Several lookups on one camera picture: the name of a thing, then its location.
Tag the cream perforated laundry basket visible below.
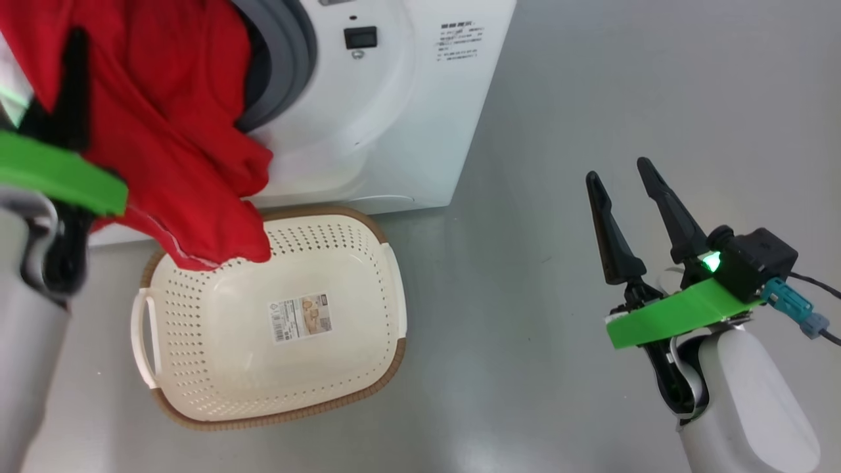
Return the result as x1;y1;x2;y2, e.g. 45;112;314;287
130;206;408;431

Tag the teal connector of right camera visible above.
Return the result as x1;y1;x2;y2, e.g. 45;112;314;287
762;277;830;339

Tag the black door lock socket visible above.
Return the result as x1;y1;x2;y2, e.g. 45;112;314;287
344;26;379;51

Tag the grey rubber door seal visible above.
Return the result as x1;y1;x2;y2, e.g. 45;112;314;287
230;0;319;132

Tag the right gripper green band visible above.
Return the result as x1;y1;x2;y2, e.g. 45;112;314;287
585;156;767;418

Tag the basket product label sticker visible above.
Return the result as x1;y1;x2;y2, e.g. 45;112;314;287
267;293;332;344

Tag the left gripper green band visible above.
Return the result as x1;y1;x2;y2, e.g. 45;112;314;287
0;28;129;296

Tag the white front-load washing machine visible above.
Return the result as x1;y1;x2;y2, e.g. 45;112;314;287
89;0;518;247

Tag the black right camera cable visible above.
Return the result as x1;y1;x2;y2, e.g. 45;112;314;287
788;271;841;346

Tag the instruction text label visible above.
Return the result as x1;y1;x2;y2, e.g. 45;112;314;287
437;22;488;62

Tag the red garment with white trim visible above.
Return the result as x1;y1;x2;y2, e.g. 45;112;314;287
0;0;273;271

